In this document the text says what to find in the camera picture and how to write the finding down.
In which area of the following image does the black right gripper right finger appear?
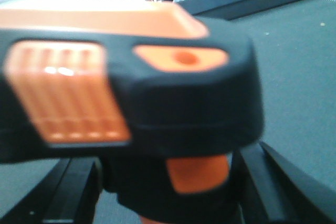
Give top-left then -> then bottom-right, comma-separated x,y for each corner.
232,142 -> 335,223

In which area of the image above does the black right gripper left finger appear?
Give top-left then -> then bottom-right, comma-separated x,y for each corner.
1,158 -> 101,223

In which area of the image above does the orange black barcode scanner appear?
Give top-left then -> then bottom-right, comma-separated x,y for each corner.
1,0 -> 264,223

